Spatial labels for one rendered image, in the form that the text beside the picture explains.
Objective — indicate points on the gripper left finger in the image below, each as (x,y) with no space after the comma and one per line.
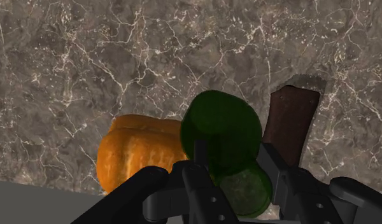
(197,189)

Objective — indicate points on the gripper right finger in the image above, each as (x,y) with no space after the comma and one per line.
(302,195)

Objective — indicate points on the dark green glass bottle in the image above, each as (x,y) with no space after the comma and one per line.
(223,130)

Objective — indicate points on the orange bread loaf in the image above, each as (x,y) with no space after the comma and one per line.
(135,152)

